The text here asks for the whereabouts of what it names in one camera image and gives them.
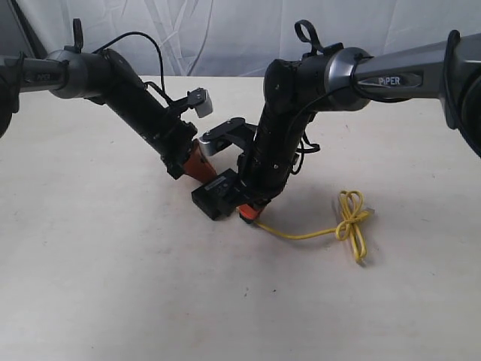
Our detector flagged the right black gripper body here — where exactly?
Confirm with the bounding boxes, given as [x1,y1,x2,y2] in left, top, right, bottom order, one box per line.
[238,148,289,208]

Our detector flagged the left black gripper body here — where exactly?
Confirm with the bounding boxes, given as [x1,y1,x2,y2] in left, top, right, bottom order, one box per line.
[161,120,198,180]

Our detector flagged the small black box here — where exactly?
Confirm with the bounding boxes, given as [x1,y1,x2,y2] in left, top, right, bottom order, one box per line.
[191,168,241,220]

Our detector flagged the yellow ethernet cable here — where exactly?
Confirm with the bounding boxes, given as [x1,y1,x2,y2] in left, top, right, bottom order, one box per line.
[253,190,376,268]

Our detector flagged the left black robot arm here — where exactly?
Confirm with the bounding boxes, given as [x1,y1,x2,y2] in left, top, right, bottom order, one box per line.
[1,49,216,184]

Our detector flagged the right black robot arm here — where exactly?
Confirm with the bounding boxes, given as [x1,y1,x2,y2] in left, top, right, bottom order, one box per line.
[239,30,480,222]

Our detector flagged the grey backdrop curtain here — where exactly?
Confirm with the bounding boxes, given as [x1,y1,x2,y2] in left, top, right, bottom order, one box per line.
[18,1,480,77]

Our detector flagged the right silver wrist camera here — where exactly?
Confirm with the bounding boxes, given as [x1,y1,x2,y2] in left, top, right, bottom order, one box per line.
[198,117,257,156]

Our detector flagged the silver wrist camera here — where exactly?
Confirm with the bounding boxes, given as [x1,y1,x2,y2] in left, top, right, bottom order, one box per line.
[187,87,213,118]
[198,117,257,156]

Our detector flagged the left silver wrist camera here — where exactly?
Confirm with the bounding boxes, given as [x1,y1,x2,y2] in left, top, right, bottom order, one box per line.
[187,87,213,118]

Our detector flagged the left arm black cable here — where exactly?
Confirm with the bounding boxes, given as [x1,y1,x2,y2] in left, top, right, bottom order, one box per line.
[7,17,192,125]

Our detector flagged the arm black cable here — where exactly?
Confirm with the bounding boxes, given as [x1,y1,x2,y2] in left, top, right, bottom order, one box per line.
[7,17,192,125]
[289,20,461,176]

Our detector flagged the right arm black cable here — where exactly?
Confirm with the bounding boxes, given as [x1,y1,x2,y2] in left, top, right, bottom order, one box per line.
[289,20,461,176]

